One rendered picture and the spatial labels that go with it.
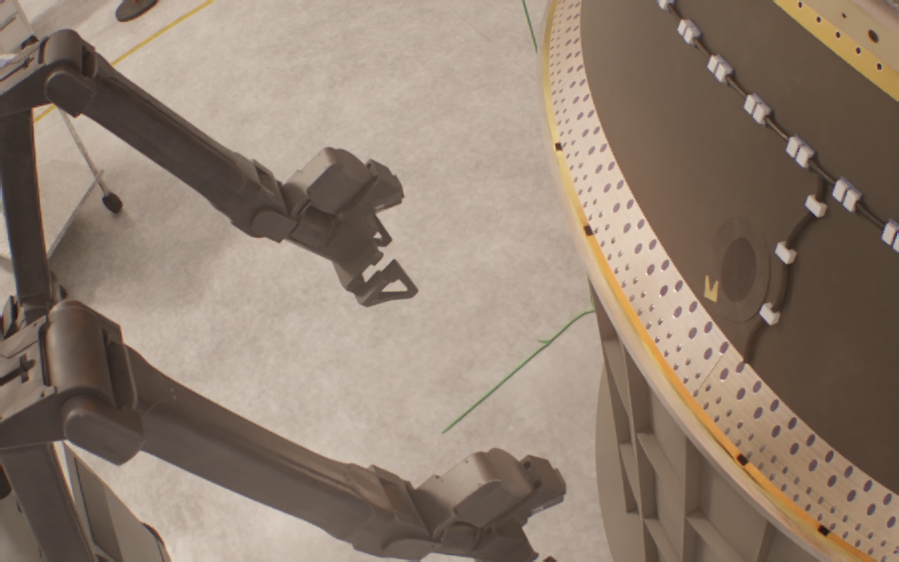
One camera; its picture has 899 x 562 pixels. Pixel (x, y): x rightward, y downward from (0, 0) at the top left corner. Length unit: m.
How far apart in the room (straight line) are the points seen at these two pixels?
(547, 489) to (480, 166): 2.26
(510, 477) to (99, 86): 0.58
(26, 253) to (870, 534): 1.09
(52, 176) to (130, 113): 2.73
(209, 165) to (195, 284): 2.12
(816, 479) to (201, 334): 2.30
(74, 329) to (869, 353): 0.80
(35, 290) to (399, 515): 0.56
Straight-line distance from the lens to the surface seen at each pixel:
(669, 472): 1.61
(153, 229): 3.52
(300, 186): 1.21
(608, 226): 1.36
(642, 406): 1.60
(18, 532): 1.15
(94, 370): 0.65
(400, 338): 2.83
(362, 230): 1.27
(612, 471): 2.48
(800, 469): 1.15
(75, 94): 1.00
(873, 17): 0.90
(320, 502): 0.83
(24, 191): 1.10
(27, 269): 1.18
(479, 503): 0.93
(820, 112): 1.03
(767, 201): 1.11
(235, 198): 1.16
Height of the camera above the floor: 2.24
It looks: 51 degrees down
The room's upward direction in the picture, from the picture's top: 20 degrees counter-clockwise
